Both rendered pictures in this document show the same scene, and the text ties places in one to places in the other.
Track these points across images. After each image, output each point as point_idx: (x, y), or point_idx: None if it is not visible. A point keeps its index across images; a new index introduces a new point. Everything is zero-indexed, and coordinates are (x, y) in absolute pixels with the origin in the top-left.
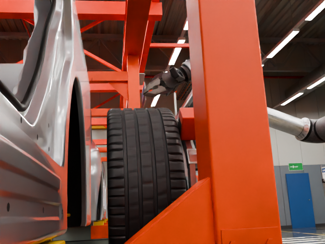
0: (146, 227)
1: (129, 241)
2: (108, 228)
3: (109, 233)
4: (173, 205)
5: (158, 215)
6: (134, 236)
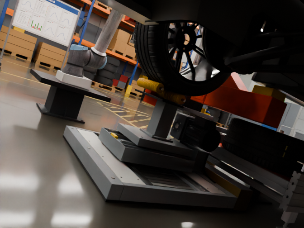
0: (239, 80)
1: (241, 85)
2: (230, 73)
3: (230, 75)
4: (236, 73)
5: (232, 74)
6: (238, 82)
